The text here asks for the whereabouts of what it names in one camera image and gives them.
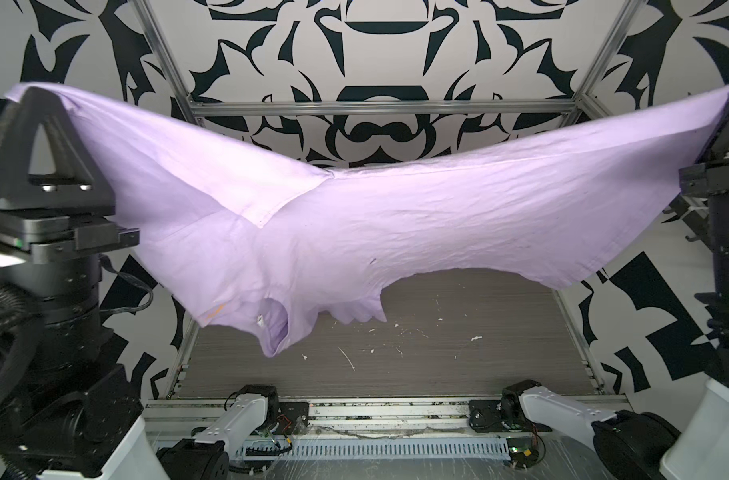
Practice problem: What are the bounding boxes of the aluminium frame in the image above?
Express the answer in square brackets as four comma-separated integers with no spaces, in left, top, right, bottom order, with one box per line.
[129,0,647,397]

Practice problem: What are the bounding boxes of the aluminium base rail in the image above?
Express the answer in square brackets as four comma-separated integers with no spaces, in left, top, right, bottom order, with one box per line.
[144,396,475,441]

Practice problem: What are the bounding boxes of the small electronics board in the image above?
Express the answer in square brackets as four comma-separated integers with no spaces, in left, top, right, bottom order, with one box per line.
[506,435,546,471]

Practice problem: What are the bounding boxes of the purple t-shirt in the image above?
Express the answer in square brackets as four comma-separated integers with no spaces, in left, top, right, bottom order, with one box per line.
[3,80,729,359]

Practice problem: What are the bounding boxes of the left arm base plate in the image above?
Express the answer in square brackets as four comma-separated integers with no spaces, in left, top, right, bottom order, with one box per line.
[274,401,310,435]

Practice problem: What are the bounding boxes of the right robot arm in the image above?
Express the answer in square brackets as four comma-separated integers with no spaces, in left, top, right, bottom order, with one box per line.
[498,96,729,479]

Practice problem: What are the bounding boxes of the wall hook rail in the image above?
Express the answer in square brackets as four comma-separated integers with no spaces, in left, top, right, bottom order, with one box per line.
[663,195,711,249]

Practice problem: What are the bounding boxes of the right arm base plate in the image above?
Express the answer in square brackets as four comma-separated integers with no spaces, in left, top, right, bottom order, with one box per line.
[468,398,552,433]

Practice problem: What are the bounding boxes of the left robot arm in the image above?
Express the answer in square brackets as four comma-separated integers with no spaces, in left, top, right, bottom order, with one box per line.
[0,87,280,479]

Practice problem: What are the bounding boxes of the white cable duct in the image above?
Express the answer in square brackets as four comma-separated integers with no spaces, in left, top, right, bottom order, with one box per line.
[228,436,512,462]

